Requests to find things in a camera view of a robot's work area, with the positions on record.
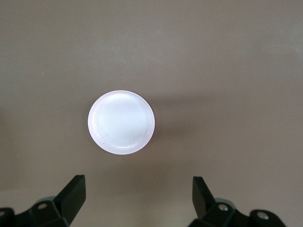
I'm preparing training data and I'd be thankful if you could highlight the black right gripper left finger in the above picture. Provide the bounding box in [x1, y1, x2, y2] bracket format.
[0, 174, 86, 227]

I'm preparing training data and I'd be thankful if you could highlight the pink round plate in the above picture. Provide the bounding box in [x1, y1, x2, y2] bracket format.
[87, 90, 156, 156]

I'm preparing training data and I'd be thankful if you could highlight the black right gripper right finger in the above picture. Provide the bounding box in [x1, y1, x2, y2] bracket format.
[190, 176, 287, 227]

